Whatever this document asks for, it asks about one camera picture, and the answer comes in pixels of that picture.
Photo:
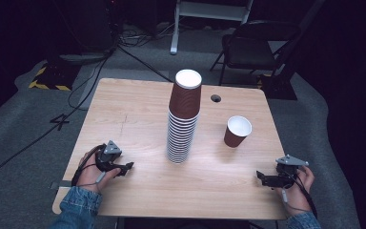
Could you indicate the black folding chair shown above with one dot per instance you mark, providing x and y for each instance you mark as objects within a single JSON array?
[{"x": 251, "y": 47}]

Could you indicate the black yellow striped base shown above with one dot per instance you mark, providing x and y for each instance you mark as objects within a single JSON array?
[
  {"x": 55, "y": 76},
  {"x": 278, "y": 87}
]

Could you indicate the single brown paper cup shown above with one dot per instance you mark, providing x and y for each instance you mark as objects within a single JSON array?
[{"x": 235, "y": 135}]

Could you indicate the white metal stand frame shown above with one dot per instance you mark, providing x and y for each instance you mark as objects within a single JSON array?
[{"x": 184, "y": 12}]

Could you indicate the person's left hand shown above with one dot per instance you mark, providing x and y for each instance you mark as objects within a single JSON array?
[{"x": 89, "y": 175}]

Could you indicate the stack of brown paper cups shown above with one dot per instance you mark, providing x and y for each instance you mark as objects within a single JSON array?
[{"x": 184, "y": 101}]

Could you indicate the person's right hand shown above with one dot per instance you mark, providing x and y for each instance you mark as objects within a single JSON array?
[{"x": 298, "y": 197}]

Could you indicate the grey metal table bracket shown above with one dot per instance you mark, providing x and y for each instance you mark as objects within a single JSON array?
[{"x": 62, "y": 184}]

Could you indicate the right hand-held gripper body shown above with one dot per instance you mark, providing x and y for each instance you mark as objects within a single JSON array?
[{"x": 282, "y": 179}]

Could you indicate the slanted black stand pole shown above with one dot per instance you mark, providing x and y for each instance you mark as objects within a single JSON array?
[{"x": 301, "y": 31}]

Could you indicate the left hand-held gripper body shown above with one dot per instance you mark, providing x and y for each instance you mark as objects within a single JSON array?
[{"x": 106, "y": 159}]

